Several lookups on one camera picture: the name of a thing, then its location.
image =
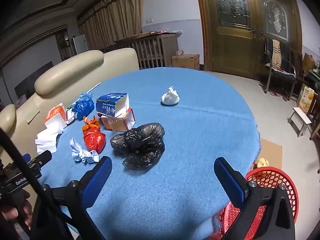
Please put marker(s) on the green snack wrapper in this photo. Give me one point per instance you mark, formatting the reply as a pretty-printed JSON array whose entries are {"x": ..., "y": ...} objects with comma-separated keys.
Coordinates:
[{"x": 70, "y": 116}]

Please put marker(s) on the black plastic bag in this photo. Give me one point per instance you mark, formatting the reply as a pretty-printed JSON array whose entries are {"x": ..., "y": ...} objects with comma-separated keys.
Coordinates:
[{"x": 140, "y": 145}]

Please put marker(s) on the white knotted plastic bag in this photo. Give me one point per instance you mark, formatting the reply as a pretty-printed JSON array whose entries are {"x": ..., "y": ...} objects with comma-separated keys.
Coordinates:
[{"x": 170, "y": 97}]

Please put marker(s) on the blue tablecloth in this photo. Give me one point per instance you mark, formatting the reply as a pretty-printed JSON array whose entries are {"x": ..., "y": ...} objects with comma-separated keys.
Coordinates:
[{"x": 187, "y": 130}]

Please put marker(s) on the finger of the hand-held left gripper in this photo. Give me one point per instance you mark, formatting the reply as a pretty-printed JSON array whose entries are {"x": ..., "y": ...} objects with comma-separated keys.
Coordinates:
[
  {"x": 26, "y": 158},
  {"x": 42, "y": 158}
]

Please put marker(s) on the orange and white tissue pack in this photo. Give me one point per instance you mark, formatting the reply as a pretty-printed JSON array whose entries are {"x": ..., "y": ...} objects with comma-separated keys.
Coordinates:
[{"x": 56, "y": 116}]

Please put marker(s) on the red plastic basket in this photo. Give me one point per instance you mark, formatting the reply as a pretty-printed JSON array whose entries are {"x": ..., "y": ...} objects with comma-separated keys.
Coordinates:
[{"x": 270, "y": 177}]

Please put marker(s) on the beige leather sofa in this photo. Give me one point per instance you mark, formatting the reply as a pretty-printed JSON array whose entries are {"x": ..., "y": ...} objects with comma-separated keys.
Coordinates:
[{"x": 75, "y": 67}]

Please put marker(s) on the white appliance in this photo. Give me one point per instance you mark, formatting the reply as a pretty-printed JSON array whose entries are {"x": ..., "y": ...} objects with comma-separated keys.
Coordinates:
[{"x": 80, "y": 44}]

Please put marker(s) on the brown cardboard box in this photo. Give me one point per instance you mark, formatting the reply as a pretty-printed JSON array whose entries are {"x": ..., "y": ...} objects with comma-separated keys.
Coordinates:
[{"x": 186, "y": 61}]

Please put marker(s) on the beige curtains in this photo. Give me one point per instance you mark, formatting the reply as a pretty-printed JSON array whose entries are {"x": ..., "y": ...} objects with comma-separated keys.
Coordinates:
[{"x": 112, "y": 22}]

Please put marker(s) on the yellow printed box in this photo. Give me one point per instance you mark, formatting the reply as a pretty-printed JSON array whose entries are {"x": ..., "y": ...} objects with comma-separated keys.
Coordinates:
[{"x": 305, "y": 100}]

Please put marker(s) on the orange plastic bag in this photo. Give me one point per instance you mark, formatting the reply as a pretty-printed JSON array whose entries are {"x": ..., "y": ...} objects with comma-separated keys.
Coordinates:
[{"x": 90, "y": 123}]

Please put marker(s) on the flat cardboard sheet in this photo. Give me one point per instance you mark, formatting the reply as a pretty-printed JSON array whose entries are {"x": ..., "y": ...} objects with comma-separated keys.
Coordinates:
[{"x": 271, "y": 152}]

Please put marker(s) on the striped towel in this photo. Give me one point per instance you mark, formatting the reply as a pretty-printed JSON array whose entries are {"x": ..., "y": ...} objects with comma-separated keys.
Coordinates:
[{"x": 276, "y": 53}]

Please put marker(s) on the blue and white carton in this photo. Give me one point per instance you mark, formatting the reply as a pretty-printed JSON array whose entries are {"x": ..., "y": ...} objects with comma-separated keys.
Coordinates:
[{"x": 112, "y": 105}]

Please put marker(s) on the wooden double door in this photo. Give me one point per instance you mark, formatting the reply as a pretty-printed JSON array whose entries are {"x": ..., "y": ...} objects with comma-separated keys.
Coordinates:
[{"x": 232, "y": 42}]

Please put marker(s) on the clear plastic item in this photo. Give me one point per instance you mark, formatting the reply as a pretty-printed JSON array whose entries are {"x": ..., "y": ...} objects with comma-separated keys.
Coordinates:
[{"x": 179, "y": 52}]

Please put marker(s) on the dark screen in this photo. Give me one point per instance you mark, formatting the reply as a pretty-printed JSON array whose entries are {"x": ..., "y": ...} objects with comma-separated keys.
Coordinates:
[{"x": 32, "y": 80}]

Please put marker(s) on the red and white cardboard box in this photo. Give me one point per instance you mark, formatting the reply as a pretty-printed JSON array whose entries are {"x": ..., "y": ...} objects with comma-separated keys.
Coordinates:
[{"x": 120, "y": 123}]

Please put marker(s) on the small white stool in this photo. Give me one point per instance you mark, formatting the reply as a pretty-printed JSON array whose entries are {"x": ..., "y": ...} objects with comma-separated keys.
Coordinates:
[{"x": 300, "y": 118}]

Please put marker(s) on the white tissue paper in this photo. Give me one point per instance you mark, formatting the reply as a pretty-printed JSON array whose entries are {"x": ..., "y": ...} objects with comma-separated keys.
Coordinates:
[{"x": 47, "y": 140}]

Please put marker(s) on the red plastic bag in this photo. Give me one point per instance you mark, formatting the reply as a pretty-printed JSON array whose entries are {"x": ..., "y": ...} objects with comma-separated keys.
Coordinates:
[{"x": 93, "y": 141}]

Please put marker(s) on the yellow crumpled item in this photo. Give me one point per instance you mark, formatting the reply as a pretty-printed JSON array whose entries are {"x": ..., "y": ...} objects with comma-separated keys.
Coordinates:
[{"x": 262, "y": 162}]

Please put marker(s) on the person's left hand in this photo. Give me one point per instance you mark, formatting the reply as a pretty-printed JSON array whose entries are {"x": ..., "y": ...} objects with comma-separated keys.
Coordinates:
[{"x": 17, "y": 211}]

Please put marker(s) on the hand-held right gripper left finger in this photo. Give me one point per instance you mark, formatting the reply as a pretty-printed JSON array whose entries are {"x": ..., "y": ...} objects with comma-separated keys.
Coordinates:
[{"x": 97, "y": 180}]

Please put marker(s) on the blue plastic bag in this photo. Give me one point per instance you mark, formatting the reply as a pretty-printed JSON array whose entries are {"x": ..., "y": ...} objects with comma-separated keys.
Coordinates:
[{"x": 83, "y": 105}]

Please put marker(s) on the dark metal chair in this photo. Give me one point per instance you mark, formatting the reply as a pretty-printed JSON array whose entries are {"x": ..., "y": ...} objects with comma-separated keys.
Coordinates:
[{"x": 282, "y": 73}]

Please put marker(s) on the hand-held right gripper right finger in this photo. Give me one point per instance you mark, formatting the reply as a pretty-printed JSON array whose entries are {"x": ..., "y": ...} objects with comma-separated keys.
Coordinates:
[{"x": 230, "y": 182}]

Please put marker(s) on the white wall socket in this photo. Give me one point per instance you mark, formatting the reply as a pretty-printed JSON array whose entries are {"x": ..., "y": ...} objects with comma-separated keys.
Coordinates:
[{"x": 149, "y": 21}]

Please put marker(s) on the slatted wooden radiator cover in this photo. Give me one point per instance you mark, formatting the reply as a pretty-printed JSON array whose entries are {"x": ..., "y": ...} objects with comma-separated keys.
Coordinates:
[{"x": 150, "y": 52}]

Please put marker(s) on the thin white stick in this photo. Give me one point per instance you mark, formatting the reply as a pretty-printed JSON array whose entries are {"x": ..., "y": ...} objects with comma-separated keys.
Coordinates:
[{"x": 93, "y": 87}]

